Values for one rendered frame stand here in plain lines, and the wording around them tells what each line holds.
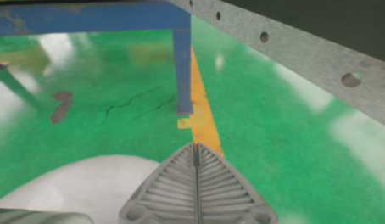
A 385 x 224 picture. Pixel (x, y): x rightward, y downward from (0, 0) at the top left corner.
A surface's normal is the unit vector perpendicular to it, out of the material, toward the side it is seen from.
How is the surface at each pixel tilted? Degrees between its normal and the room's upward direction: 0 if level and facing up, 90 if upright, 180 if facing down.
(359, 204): 0
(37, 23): 90
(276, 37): 90
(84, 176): 0
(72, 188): 69
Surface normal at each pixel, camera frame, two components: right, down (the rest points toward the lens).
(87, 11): 0.11, 0.72
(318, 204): 0.01, -0.70
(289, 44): -0.88, 0.33
